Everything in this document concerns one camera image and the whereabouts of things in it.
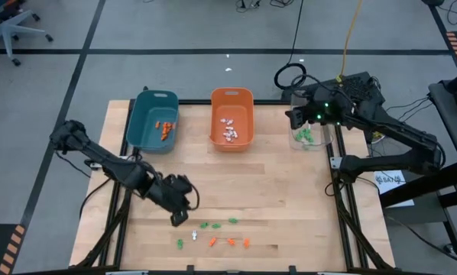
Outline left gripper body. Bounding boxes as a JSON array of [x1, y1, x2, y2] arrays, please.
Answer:
[[146, 173, 199, 227]]

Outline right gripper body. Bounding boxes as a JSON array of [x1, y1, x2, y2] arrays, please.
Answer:
[[303, 84, 347, 127]]

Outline clear plastic bin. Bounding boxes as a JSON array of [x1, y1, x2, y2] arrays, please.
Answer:
[[289, 93, 335, 150]]

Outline black computer case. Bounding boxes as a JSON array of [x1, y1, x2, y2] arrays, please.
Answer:
[[280, 71, 387, 124]]

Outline orange plastic bin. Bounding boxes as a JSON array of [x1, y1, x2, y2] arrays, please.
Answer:
[[209, 87, 255, 153]]

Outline teal plastic bin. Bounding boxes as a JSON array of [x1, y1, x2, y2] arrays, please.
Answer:
[[125, 89, 180, 154]]

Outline white printed paper sheet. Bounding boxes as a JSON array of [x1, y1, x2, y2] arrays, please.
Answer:
[[373, 171, 416, 209]]

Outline black side desk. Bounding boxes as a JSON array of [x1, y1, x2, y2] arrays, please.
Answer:
[[379, 66, 457, 257]]

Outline grey-legged office chair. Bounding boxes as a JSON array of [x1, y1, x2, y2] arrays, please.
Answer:
[[0, 0, 54, 66]]

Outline black cable with coil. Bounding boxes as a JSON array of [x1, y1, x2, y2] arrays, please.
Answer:
[[273, 0, 308, 91]]

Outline white cable coil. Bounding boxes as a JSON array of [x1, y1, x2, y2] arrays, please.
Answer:
[[368, 131, 386, 145]]

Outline thin yellow cable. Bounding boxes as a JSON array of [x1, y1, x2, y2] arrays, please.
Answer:
[[339, 0, 364, 77]]

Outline black cable bundle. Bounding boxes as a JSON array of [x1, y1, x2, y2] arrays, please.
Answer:
[[234, 0, 293, 9]]

